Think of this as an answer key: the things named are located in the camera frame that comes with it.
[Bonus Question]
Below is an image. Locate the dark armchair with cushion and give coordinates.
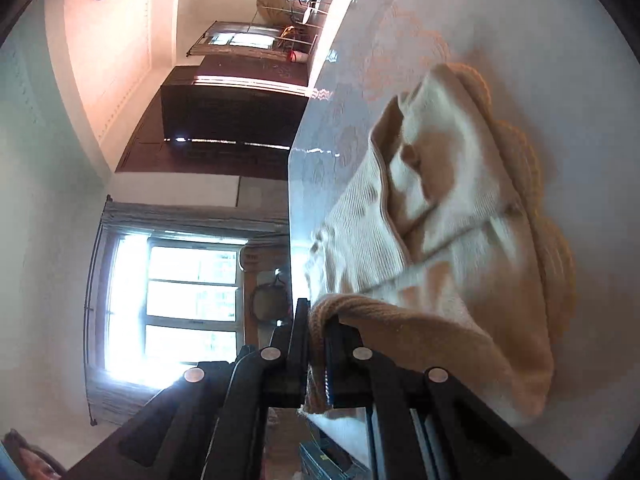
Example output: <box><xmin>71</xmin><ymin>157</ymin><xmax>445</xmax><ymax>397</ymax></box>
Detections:
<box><xmin>250</xmin><ymin>268</ymin><xmax>291</xmax><ymax>344</ymax></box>

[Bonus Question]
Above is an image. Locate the large window with frame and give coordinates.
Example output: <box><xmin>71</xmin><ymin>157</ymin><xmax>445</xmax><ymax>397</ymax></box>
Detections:
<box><xmin>82</xmin><ymin>198</ymin><xmax>290</xmax><ymax>426</ymax></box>

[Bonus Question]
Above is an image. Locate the beige knitted sweater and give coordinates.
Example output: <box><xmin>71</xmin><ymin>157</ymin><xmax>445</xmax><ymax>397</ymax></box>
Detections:
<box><xmin>305</xmin><ymin>63</ymin><xmax>576</xmax><ymax>426</ymax></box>

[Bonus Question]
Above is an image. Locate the large round bamboo basket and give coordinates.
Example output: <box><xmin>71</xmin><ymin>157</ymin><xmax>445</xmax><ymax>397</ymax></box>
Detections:
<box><xmin>256</xmin><ymin>0</ymin><xmax>306</xmax><ymax>26</ymax></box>

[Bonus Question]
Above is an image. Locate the dark wooden wardrobe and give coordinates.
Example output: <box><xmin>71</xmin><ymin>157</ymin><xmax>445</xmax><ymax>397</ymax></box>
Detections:
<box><xmin>117</xmin><ymin>54</ymin><xmax>312</xmax><ymax>181</ymax></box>

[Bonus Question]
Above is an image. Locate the red white bucket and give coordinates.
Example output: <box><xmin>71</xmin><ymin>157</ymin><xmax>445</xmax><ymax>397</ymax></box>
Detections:
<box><xmin>288</xmin><ymin>50</ymin><xmax>309</xmax><ymax>64</ymax></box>

